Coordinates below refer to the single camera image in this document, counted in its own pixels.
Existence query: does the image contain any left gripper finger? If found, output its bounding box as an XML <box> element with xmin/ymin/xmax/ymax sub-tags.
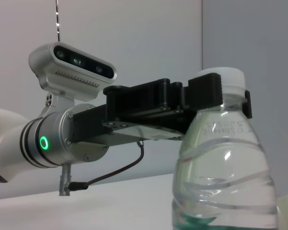
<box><xmin>103</xmin><ymin>73</ymin><xmax>224</xmax><ymax>118</ymax></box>
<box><xmin>244</xmin><ymin>90</ymin><xmax>253</xmax><ymax>119</ymax></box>

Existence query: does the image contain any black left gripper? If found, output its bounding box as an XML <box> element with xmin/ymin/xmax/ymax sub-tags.
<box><xmin>72</xmin><ymin>104</ymin><xmax>200</xmax><ymax>147</ymax></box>

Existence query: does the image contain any clear bottle green label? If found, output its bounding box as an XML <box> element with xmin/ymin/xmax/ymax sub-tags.
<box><xmin>171</xmin><ymin>67</ymin><xmax>279</xmax><ymax>230</ymax></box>

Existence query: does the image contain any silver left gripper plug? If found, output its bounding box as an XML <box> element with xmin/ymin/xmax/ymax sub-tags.
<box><xmin>59</xmin><ymin>164</ymin><xmax>73</xmax><ymax>196</ymax></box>

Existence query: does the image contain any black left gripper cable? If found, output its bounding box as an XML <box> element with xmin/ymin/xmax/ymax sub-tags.
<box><xmin>69</xmin><ymin>140</ymin><xmax>146</xmax><ymax>191</ymax></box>

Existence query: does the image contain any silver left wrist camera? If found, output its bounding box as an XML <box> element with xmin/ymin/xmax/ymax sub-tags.
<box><xmin>28</xmin><ymin>42</ymin><xmax>118</xmax><ymax>101</ymax></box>

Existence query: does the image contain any black braided wall cable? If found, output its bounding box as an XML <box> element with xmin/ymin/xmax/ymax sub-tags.
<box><xmin>55</xmin><ymin>0</ymin><xmax>61</xmax><ymax>42</ymax></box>

